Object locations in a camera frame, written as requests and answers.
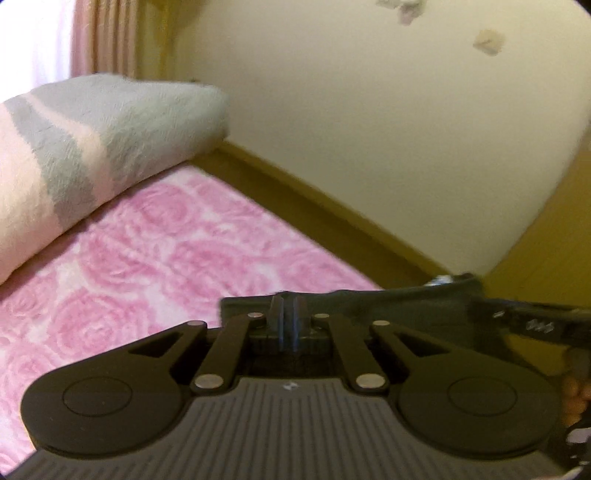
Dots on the grey and pink duvet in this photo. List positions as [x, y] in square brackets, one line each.
[92, 138]

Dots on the white sheer curtain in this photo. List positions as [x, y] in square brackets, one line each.
[32, 46]

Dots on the black pants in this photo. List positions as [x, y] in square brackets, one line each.
[415, 304]

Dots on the pink floral blanket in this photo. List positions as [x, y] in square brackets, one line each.
[184, 258]

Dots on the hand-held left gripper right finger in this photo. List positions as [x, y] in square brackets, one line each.
[348, 350]

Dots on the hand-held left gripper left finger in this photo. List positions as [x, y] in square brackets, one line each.
[231, 350]

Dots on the person's right hand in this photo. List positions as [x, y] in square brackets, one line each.
[572, 399]

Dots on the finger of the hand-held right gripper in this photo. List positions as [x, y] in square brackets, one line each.
[531, 323]

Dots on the pink curtain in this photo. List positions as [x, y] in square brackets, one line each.
[115, 37]

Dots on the adhesive wall hook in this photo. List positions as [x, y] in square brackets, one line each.
[401, 10]
[488, 42]

